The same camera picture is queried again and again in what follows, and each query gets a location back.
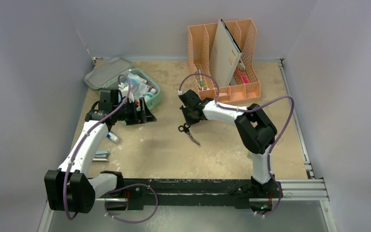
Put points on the green medicine case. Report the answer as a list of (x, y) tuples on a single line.
[(111, 73)]

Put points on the blue white stapler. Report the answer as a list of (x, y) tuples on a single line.
[(102, 156)]

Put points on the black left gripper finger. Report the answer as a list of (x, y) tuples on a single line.
[(144, 109), (146, 119)]

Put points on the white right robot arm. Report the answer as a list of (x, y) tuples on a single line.
[(255, 129)]

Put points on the black handled scissors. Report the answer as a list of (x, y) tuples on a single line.
[(185, 128)]

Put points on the beige folder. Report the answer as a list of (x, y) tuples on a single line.
[(225, 54)]

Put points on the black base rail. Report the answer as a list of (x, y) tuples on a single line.
[(237, 193)]

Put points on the blue wet wipes pack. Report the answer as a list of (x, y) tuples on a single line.
[(135, 80)]

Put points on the peach desk file organizer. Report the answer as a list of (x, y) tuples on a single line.
[(200, 40)]

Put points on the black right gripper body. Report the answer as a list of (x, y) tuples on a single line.
[(188, 116)]

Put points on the pink item in organizer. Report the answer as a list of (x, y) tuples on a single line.
[(243, 78)]

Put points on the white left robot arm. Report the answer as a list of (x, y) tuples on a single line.
[(68, 188)]

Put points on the small white bottle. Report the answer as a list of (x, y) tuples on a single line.
[(149, 95)]

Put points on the small white blue tube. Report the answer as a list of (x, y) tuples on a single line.
[(114, 138)]

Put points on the clear bag alcohol pads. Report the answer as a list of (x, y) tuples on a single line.
[(142, 90)]

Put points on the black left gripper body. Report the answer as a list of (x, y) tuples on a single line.
[(130, 115)]

